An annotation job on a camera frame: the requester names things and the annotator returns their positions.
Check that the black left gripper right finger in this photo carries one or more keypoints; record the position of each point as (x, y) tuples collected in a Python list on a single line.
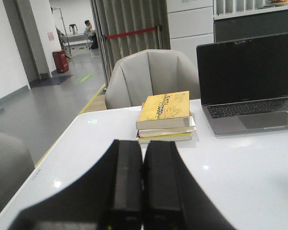
[(173, 200)]

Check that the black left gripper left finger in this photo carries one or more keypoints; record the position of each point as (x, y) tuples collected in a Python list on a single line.
[(106, 197)]

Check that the bottom yellow-spined book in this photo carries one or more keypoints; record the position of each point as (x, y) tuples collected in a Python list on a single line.
[(172, 137)]

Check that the middle white book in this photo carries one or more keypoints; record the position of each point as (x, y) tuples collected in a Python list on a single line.
[(144, 133)]

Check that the top yellow book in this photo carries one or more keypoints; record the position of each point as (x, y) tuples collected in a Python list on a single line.
[(169, 110)]

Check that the grey near chair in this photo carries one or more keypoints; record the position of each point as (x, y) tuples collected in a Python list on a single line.
[(16, 165)]

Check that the left grey armchair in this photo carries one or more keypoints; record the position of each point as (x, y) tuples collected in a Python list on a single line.
[(150, 72)]

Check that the grey open laptop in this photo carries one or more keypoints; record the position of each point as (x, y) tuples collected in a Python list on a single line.
[(244, 83)]

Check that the red trash bin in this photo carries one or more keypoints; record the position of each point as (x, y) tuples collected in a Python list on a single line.
[(60, 60)]

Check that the seated person in background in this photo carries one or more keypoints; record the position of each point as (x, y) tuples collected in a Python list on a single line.
[(91, 35)]

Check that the red barrier belt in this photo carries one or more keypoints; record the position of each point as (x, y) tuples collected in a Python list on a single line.
[(108, 37)]

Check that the white cabinet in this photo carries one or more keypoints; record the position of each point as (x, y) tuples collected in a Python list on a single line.
[(190, 24)]

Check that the fruit bowl on counter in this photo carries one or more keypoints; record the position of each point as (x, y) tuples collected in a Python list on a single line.
[(278, 2)]

